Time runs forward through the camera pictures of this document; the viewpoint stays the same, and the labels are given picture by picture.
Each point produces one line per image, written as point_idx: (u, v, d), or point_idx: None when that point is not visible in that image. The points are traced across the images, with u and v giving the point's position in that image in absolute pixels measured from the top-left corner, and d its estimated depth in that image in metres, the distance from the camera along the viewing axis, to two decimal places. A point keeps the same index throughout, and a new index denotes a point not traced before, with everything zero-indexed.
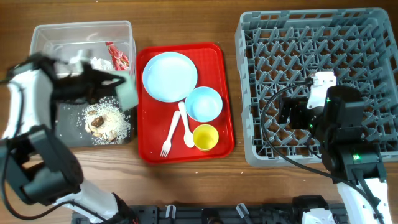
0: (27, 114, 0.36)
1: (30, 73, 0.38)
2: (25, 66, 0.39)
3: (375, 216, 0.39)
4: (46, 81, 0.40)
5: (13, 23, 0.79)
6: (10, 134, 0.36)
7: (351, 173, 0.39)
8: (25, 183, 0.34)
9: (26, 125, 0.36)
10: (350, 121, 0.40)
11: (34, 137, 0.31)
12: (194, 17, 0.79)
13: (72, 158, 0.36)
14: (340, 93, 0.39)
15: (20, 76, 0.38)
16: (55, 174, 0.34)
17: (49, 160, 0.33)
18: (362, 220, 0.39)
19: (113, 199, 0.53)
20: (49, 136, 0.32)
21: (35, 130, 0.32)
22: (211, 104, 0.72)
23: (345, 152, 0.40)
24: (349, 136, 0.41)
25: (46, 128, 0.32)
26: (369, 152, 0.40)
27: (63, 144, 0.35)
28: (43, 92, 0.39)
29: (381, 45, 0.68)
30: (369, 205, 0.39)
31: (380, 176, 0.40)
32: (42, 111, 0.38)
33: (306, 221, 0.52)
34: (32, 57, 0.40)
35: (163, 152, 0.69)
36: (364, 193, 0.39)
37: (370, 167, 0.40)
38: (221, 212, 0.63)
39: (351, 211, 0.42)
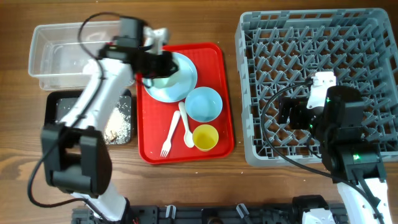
0: (93, 111, 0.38)
1: (117, 70, 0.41)
2: (118, 53, 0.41)
3: (375, 216, 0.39)
4: (120, 82, 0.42)
5: (14, 23, 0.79)
6: (71, 116, 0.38)
7: (351, 173, 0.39)
8: (56, 170, 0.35)
9: (86, 121, 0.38)
10: (351, 121, 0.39)
11: (85, 140, 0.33)
12: (194, 17, 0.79)
13: (106, 166, 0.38)
14: (340, 93, 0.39)
15: (108, 65, 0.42)
16: (86, 178, 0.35)
17: (87, 167, 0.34)
18: (362, 220, 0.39)
19: (123, 206, 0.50)
20: (97, 146, 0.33)
21: (89, 135, 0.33)
22: (211, 105, 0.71)
23: (345, 152, 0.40)
24: (350, 136, 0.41)
25: (99, 137, 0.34)
26: (369, 152, 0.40)
27: (106, 152, 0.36)
28: (117, 89, 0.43)
29: (381, 45, 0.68)
30: (369, 205, 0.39)
31: (380, 176, 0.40)
32: (104, 113, 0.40)
33: (306, 221, 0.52)
34: (132, 31, 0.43)
35: (163, 152, 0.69)
36: (364, 193, 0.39)
37: (370, 167, 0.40)
38: (220, 212, 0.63)
39: (351, 211, 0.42)
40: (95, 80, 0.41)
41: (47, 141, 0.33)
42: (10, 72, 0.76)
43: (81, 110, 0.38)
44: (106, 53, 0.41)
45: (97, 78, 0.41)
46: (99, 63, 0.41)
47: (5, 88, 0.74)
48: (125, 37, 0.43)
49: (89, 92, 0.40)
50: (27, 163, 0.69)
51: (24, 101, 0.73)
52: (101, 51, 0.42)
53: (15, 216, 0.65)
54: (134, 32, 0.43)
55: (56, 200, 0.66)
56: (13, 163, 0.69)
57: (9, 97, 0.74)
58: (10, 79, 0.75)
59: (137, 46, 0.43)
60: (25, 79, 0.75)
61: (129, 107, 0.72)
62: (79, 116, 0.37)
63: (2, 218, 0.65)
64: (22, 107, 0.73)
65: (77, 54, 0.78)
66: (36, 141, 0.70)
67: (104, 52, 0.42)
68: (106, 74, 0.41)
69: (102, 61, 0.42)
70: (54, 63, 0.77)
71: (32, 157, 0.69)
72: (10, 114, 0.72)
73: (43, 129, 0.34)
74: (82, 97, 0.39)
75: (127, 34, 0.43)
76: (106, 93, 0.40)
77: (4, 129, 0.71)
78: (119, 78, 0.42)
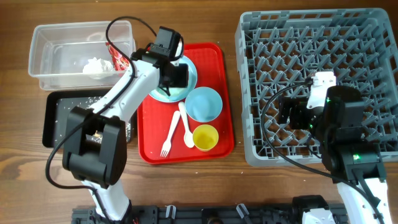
0: (120, 102, 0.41)
1: (147, 72, 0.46)
2: (152, 58, 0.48)
3: (375, 216, 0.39)
4: (146, 84, 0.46)
5: (13, 23, 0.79)
6: (99, 104, 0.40)
7: (351, 173, 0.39)
8: (75, 154, 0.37)
9: (113, 110, 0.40)
10: (351, 121, 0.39)
11: (109, 128, 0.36)
12: (194, 17, 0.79)
13: (121, 160, 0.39)
14: (340, 93, 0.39)
15: (140, 66, 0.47)
16: (100, 166, 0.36)
17: (106, 154, 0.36)
18: (362, 219, 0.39)
19: (126, 206, 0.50)
20: (119, 135, 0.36)
21: (113, 125, 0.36)
22: (212, 105, 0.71)
23: (345, 152, 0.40)
24: (349, 136, 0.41)
25: (122, 128, 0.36)
26: (369, 152, 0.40)
27: (124, 145, 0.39)
28: (143, 90, 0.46)
29: (381, 45, 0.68)
30: (369, 206, 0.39)
31: (380, 176, 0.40)
32: (128, 111, 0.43)
33: (306, 221, 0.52)
34: (166, 42, 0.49)
35: (163, 152, 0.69)
36: (364, 193, 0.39)
37: (370, 167, 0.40)
38: (221, 212, 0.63)
39: (351, 211, 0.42)
40: (125, 77, 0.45)
41: (74, 122, 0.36)
42: (10, 72, 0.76)
43: (110, 100, 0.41)
44: (141, 57, 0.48)
45: (127, 76, 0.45)
46: (132, 63, 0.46)
47: (5, 88, 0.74)
48: (160, 45, 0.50)
49: (119, 86, 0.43)
50: (27, 163, 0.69)
51: (24, 101, 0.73)
52: (136, 54, 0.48)
53: (15, 216, 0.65)
54: (168, 43, 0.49)
55: (56, 201, 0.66)
56: (12, 163, 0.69)
57: (8, 98, 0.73)
58: (10, 79, 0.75)
59: (168, 56, 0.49)
60: (25, 79, 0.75)
61: None
62: (107, 104, 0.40)
63: (2, 218, 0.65)
64: (22, 107, 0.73)
65: (77, 54, 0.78)
66: (35, 141, 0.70)
67: (138, 56, 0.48)
68: (138, 74, 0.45)
69: (134, 62, 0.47)
70: (54, 63, 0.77)
71: (32, 157, 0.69)
72: (10, 114, 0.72)
73: (72, 111, 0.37)
74: (112, 90, 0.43)
75: (161, 43, 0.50)
76: (133, 91, 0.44)
77: (4, 129, 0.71)
78: (147, 81, 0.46)
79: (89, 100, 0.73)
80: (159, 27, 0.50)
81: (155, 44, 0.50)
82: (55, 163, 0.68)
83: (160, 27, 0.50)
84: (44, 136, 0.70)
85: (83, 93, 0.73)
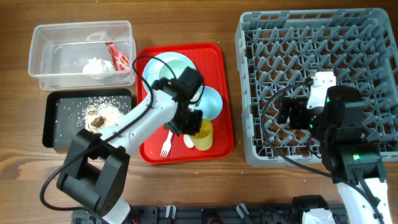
0: (130, 133, 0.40)
1: (165, 104, 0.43)
2: (175, 92, 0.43)
3: (375, 216, 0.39)
4: (161, 117, 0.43)
5: (14, 23, 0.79)
6: (108, 130, 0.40)
7: (351, 173, 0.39)
8: (71, 177, 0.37)
9: (120, 140, 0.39)
10: (351, 121, 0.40)
11: (112, 160, 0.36)
12: (194, 17, 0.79)
13: (116, 193, 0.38)
14: (340, 93, 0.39)
15: (160, 96, 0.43)
16: (93, 196, 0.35)
17: (101, 185, 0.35)
18: (362, 220, 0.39)
19: (125, 213, 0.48)
20: (120, 169, 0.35)
21: (116, 157, 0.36)
22: (212, 111, 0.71)
23: (345, 152, 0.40)
24: (350, 136, 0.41)
25: (125, 162, 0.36)
26: (369, 152, 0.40)
27: (122, 180, 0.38)
28: (157, 124, 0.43)
29: (381, 45, 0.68)
30: (369, 205, 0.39)
31: (380, 176, 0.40)
32: (136, 142, 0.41)
33: (306, 221, 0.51)
34: (191, 79, 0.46)
35: (163, 152, 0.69)
36: (364, 193, 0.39)
37: (370, 167, 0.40)
38: (221, 212, 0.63)
39: (351, 211, 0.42)
40: (142, 104, 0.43)
41: (79, 147, 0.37)
42: (10, 72, 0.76)
43: (120, 129, 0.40)
44: (163, 88, 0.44)
45: (145, 104, 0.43)
46: (152, 92, 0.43)
47: (5, 88, 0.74)
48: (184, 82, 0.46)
49: (134, 114, 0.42)
50: (27, 163, 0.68)
51: (24, 101, 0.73)
52: (157, 83, 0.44)
53: (15, 216, 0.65)
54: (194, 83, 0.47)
55: (57, 200, 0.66)
56: (12, 163, 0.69)
57: (9, 98, 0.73)
58: (10, 79, 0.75)
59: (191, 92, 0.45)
60: (25, 79, 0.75)
61: (130, 106, 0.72)
62: (115, 133, 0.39)
63: (2, 218, 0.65)
64: (22, 107, 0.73)
65: (77, 54, 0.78)
66: (35, 141, 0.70)
67: (160, 85, 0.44)
68: (155, 105, 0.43)
69: (155, 92, 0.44)
70: (54, 63, 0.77)
71: (32, 157, 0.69)
72: (10, 114, 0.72)
73: (81, 132, 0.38)
74: (126, 116, 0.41)
75: (186, 80, 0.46)
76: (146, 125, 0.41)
77: (4, 129, 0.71)
78: (163, 113, 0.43)
79: (89, 100, 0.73)
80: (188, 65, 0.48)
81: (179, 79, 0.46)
82: (56, 163, 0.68)
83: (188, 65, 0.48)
84: (44, 136, 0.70)
85: (83, 93, 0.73)
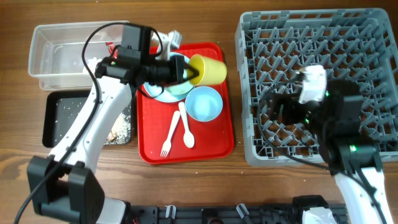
0: (84, 142, 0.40)
1: (114, 94, 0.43)
2: (120, 68, 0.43)
3: (373, 205, 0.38)
4: (114, 107, 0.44)
5: (14, 23, 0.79)
6: (61, 147, 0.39)
7: (347, 164, 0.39)
8: (46, 203, 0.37)
9: (75, 155, 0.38)
10: (349, 114, 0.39)
11: (74, 178, 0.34)
12: (194, 17, 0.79)
13: (97, 200, 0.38)
14: (339, 88, 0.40)
15: (104, 85, 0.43)
16: (74, 214, 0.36)
17: (75, 203, 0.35)
18: (360, 210, 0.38)
19: (121, 211, 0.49)
20: (86, 184, 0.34)
21: (77, 173, 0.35)
22: (209, 115, 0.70)
23: (342, 144, 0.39)
24: (347, 130, 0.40)
25: (87, 175, 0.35)
26: (366, 146, 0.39)
27: (96, 186, 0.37)
28: (113, 114, 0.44)
29: (381, 45, 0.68)
30: (366, 195, 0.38)
31: (376, 166, 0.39)
32: (94, 146, 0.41)
33: (306, 220, 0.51)
34: (135, 42, 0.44)
35: (163, 152, 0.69)
36: (360, 181, 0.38)
37: (369, 159, 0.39)
38: (220, 212, 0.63)
39: (348, 201, 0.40)
40: (90, 103, 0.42)
41: (36, 176, 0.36)
42: (10, 71, 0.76)
43: (71, 141, 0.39)
44: (106, 70, 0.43)
45: (92, 102, 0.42)
46: (95, 83, 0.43)
47: (5, 87, 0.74)
48: (129, 47, 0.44)
49: (82, 121, 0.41)
50: (27, 163, 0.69)
51: (24, 101, 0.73)
52: (99, 68, 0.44)
53: (15, 216, 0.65)
54: (137, 42, 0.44)
55: None
56: (13, 163, 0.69)
57: (9, 98, 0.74)
58: (10, 79, 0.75)
59: (140, 58, 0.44)
60: (25, 79, 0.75)
61: (129, 106, 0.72)
62: (69, 148, 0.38)
63: (2, 218, 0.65)
64: (22, 107, 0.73)
65: (77, 54, 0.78)
66: (35, 141, 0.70)
67: (103, 68, 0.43)
68: (102, 98, 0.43)
69: (99, 81, 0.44)
70: (54, 63, 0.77)
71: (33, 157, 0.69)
72: (10, 114, 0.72)
73: (31, 163, 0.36)
74: (76, 125, 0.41)
75: (130, 45, 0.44)
76: (102, 119, 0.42)
77: (4, 129, 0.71)
78: (115, 102, 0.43)
79: None
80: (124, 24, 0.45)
81: (122, 46, 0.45)
82: None
83: (125, 24, 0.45)
84: (44, 136, 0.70)
85: (83, 93, 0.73)
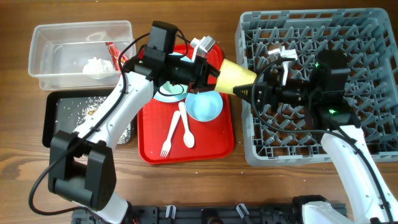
0: (108, 125, 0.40)
1: (138, 86, 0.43)
2: (146, 69, 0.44)
3: (356, 153, 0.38)
4: (138, 99, 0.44)
5: (13, 23, 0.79)
6: (84, 126, 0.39)
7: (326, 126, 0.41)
8: (60, 180, 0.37)
9: (99, 134, 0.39)
10: (334, 84, 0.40)
11: (94, 156, 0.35)
12: (194, 17, 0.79)
13: (110, 185, 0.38)
14: (328, 60, 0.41)
15: (132, 78, 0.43)
16: (87, 193, 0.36)
17: (90, 182, 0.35)
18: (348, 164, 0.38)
19: (124, 210, 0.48)
20: (104, 163, 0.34)
21: (98, 152, 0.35)
22: (209, 115, 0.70)
23: (324, 109, 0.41)
24: (333, 100, 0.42)
25: (108, 155, 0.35)
26: (346, 111, 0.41)
27: (112, 170, 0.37)
28: (135, 105, 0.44)
29: (381, 45, 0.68)
30: (348, 144, 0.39)
31: (355, 122, 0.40)
32: (115, 132, 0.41)
33: (306, 211, 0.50)
34: (160, 43, 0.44)
35: (163, 152, 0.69)
36: (340, 134, 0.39)
37: (347, 119, 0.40)
38: (220, 212, 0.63)
39: (334, 155, 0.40)
40: (115, 92, 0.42)
41: (58, 149, 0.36)
42: (10, 72, 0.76)
43: (96, 122, 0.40)
44: (134, 68, 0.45)
45: (118, 91, 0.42)
46: (123, 76, 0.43)
47: (4, 87, 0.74)
48: (154, 48, 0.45)
49: (108, 104, 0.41)
50: (27, 163, 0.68)
51: (24, 101, 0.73)
52: (129, 65, 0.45)
53: (15, 216, 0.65)
54: (162, 42, 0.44)
55: (56, 200, 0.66)
56: (13, 163, 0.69)
57: (8, 98, 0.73)
58: (10, 79, 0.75)
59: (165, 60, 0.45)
60: (25, 79, 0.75)
61: None
62: (93, 128, 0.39)
63: (2, 218, 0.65)
64: (22, 107, 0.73)
65: (77, 54, 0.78)
66: (35, 141, 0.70)
67: (132, 65, 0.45)
68: (129, 89, 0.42)
69: (127, 74, 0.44)
70: (54, 63, 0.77)
71: (32, 157, 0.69)
72: (10, 114, 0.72)
73: (56, 135, 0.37)
74: (101, 108, 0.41)
75: (156, 46, 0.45)
76: (125, 107, 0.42)
77: (4, 129, 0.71)
78: (139, 95, 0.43)
79: (89, 100, 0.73)
80: (152, 23, 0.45)
81: (148, 46, 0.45)
82: None
83: (153, 24, 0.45)
84: (43, 136, 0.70)
85: (83, 93, 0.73)
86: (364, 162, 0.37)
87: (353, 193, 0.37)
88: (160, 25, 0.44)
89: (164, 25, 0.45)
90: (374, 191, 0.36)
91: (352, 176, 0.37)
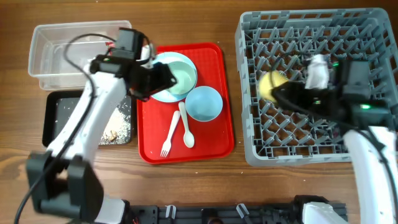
0: (81, 135, 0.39)
1: (107, 87, 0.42)
2: (113, 66, 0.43)
3: (380, 162, 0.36)
4: (110, 100, 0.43)
5: (13, 23, 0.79)
6: (59, 142, 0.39)
7: (356, 120, 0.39)
8: (44, 202, 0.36)
9: (73, 147, 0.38)
10: (357, 76, 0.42)
11: (73, 172, 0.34)
12: (194, 17, 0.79)
13: (97, 195, 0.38)
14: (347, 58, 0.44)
15: (99, 81, 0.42)
16: (74, 208, 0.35)
17: (76, 196, 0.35)
18: (369, 170, 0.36)
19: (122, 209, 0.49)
20: (85, 176, 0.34)
21: (76, 167, 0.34)
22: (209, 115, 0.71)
23: (353, 102, 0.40)
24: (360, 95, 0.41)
25: (87, 167, 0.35)
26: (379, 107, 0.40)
27: (95, 180, 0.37)
28: (108, 107, 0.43)
29: (381, 45, 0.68)
30: (374, 150, 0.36)
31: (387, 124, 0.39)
32: (93, 140, 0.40)
33: (306, 211, 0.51)
34: (129, 45, 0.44)
35: (163, 152, 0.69)
36: (367, 136, 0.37)
37: (380, 118, 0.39)
38: (220, 212, 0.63)
39: (355, 158, 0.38)
40: (85, 99, 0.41)
41: (33, 172, 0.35)
42: (10, 72, 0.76)
43: (69, 135, 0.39)
44: (100, 66, 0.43)
45: (87, 97, 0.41)
46: (89, 79, 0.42)
47: (4, 87, 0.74)
48: (122, 48, 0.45)
49: (78, 113, 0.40)
50: None
51: (25, 101, 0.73)
52: (94, 64, 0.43)
53: (15, 216, 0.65)
54: (131, 43, 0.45)
55: None
56: (13, 163, 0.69)
57: (9, 98, 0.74)
58: (10, 79, 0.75)
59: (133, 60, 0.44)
60: (25, 79, 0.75)
61: (130, 106, 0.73)
62: (66, 142, 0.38)
63: (2, 218, 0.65)
64: (22, 107, 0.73)
65: (77, 54, 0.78)
66: (35, 141, 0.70)
67: (96, 64, 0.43)
68: (97, 92, 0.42)
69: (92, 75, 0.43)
70: (54, 63, 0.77)
71: None
72: (10, 114, 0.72)
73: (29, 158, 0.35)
74: (71, 120, 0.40)
75: (124, 46, 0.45)
76: (97, 112, 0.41)
77: (4, 129, 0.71)
78: (110, 96, 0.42)
79: None
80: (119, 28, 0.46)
81: (115, 48, 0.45)
82: None
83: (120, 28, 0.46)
84: (43, 136, 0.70)
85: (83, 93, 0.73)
86: (387, 172, 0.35)
87: (366, 201, 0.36)
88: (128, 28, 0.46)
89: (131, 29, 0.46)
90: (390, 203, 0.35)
91: (369, 183, 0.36)
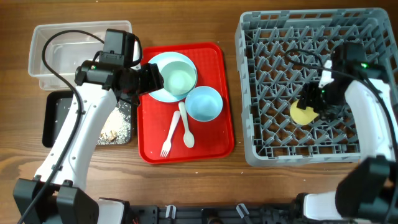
0: (70, 158, 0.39)
1: (95, 103, 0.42)
2: (104, 71, 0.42)
3: (377, 102, 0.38)
4: (99, 115, 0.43)
5: (13, 23, 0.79)
6: (46, 166, 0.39)
7: (357, 73, 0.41)
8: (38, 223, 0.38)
9: (61, 173, 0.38)
10: (352, 55, 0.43)
11: (63, 199, 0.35)
12: (194, 17, 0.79)
13: (91, 213, 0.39)
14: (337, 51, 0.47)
15: (86, 94, 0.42)
16: None
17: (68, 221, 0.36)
18: (367, 111, 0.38)
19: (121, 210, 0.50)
20: (75, 204, 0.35)
21: (65, 195, 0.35)
22: (208, 116, 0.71)
23: (354, 63, 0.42)
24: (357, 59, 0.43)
25: (76, 195, 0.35)
26: (376, 68, 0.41)
27: (87, 200, 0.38)
28: (98, 123, 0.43)
29: (381, 45, 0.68)
30: (372, 94, 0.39)
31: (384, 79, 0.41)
32: (83, 162, 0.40)
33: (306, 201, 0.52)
34: (118, 48, 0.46)
35: (163, 152, 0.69)
36: (369, 86, 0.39)
37: (378, 75, 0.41)
38: (220, 212, 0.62)
39: (355, 106, 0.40)
40: (72, 116, 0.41)
41: (23, 201, 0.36)
42: (10, 72, 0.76)
43: (57, 159, 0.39)
44: (87, 73, 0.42)
45: (74, 114, 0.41)
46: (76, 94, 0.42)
47: (4, 87, 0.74)
48: (111, 52, 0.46)
49: (66, 134, 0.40)
50: (27, 163, 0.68)
51: (24, 102, 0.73)
52: (79, 74, 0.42)
53: (15, 216, 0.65)
54: (119, 46, 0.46)
55: None
56: (13, 163, 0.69)
57: (8, 98, 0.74)
58: (10, 79, 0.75)
59: (123, 63, 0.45)
60: (25, 79, 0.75)
61: (129, 107, 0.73)
62: (55, 168, 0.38)
63: (2, 219, 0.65)
64: (22, 107, 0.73)
65: (77, 54, 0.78)
66: (35, 141, 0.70)
67: (83, 73, 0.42)
68: (84, 107, 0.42)
69: (79, 89, 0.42)
70: (54, 63, 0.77)
71: (33, 157, 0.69)
72: (10, 114, 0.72)
73: (18, 186, 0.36)
74: (59, 141, 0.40)
75: (114, 50, 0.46)
76: (87, 130, 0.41)
77: (4, 129, 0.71)
78: (97, 112, 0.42)
79: None
80: (106, 31, 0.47)
81: (105, 51, 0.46)
82: None
83: (107, 31, 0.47)
84: (43, 136, 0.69)
85: None
86: (384, 112, 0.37)
87: (364, 137, 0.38)
88: (115, 31, 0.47)
89: (117, 32, 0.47)
90: (387, 137, 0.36)
91: (368, 122, 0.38)
